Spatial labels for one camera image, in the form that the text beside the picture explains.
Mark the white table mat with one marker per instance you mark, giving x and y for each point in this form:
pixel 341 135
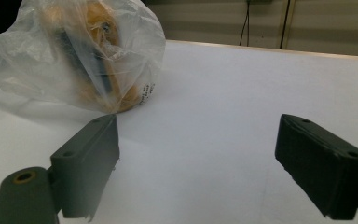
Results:
pixel 217 102

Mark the clear plastic bag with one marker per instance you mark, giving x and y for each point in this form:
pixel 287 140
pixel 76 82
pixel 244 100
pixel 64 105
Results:
pixel 28 59

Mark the orange juice bottle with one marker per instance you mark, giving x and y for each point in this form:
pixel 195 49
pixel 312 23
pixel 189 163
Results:
pixel 101 18
pixel 127 101

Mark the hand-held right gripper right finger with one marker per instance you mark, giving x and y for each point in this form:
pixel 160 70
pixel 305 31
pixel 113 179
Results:
pixel 323 168

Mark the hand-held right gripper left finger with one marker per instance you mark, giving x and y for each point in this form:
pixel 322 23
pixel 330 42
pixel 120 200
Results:
pixel 85 168

